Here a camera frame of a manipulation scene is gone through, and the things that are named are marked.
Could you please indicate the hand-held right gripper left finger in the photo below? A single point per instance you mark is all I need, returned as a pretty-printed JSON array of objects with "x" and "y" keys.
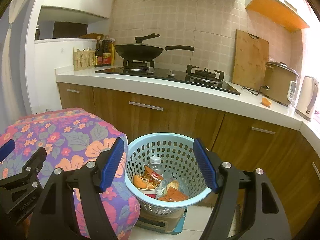
[{"x": 112, "y": 165}]

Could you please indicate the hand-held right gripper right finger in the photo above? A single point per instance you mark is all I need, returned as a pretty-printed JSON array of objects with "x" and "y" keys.
[{"x": 206, "y": 167}]

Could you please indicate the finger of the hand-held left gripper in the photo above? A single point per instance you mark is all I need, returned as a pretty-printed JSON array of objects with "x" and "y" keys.
[
  {"x": 37, "y": 157},
  {"x": 6, "y": 150}
]

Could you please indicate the large orange peel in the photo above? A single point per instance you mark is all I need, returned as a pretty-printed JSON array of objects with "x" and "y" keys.
[{"x": 140, "y": 182}]

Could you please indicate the pale curled orange peel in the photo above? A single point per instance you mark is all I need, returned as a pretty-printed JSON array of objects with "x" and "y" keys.
[{"x": 173, "y": 185}]

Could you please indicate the red and white packet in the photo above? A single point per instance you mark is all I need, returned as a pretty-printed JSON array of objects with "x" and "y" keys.
[{"x": 149, "y": 192}]

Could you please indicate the light blue plastic basket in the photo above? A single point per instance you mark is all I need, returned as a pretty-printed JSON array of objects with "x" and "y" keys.
[{"x": 163, "y": 136}]

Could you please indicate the red snack packet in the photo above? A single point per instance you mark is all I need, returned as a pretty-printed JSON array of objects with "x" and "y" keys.
[{"x": 153, "y": 175}]

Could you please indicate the clear plastic bottle white cap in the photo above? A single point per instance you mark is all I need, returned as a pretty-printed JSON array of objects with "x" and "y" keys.
[{"x": 155, "y": 162}]

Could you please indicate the orange flat packet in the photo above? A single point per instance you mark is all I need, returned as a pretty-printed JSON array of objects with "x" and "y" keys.
[{"x": 172, "y": 195}]

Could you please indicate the floral printed cloth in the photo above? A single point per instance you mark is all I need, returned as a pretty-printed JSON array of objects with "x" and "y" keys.
[{"x": 75, "y": 135}]

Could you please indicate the wooden base cabinet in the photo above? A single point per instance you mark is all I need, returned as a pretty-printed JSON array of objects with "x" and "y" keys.
[{"x": 175, "y": 122}]

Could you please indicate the tan plastic box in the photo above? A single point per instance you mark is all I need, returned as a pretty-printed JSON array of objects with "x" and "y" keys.
[{"x": 160, "y": 221}]

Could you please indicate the orange peel piece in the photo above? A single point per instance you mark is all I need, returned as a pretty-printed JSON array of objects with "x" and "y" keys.
[{"x": 266, "y": 102}]

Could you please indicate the black burner grate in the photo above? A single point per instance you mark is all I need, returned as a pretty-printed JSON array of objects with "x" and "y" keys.
[
  {"x": 205, "y": 74},
  {"x": 137, "y": 65}
]

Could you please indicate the black glass gas hob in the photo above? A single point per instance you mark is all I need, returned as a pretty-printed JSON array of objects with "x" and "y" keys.
[{"x": 112, "y": 70}]

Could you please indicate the hob knob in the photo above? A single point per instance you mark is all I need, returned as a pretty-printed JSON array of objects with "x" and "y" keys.
[
  {"x": 171, "y": 73},
  {"x": 150, "y": 69}
]

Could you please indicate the woven utensil holder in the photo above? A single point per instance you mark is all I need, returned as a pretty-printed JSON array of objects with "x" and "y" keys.
[{"x": 83, "y": 58}]

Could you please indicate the tan rice cooker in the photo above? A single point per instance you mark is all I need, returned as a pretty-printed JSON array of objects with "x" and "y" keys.
[{"x": 278, "y": 85}]

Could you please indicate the dark soy sauce bottle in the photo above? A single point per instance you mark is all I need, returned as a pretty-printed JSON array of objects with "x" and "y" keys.
[{"x": 98, "y": 55}]

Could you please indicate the dark sauce bottles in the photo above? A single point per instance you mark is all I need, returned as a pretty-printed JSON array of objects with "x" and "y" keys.
[{"x": 107, "y": 52}]

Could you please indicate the wooden cutting board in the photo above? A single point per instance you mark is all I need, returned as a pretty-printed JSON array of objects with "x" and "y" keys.
[{"x": 250, "y": 60}]

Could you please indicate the black wok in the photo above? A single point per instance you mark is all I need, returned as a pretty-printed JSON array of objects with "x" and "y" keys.
[{"x": 140, "y": 51}]

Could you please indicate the white electric kettle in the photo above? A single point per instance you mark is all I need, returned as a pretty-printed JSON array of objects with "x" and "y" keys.
[{"x": 307, "y": 97}]

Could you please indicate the orange wall cabinet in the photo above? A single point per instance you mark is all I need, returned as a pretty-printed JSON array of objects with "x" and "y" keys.
[{"x": 275, "y": 10}]

